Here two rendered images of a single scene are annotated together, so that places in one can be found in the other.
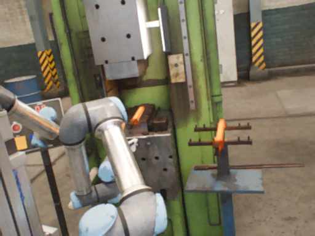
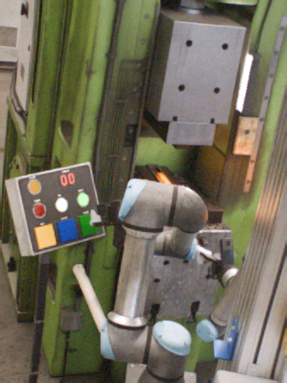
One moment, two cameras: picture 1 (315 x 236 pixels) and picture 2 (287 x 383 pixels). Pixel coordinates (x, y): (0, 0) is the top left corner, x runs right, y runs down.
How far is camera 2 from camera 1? 1.77 m
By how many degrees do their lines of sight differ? 29
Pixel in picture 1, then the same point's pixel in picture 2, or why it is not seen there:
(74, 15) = (129, 35)
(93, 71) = (128, 120)
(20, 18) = not seen: outside the picture
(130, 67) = (204, 131)
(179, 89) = (238, 163)
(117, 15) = (211, 60)
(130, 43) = (216, 101)
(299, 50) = not seen: hidden behind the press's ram
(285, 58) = not seen: hidden behind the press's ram
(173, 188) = (209, 300)
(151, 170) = (190, 277)
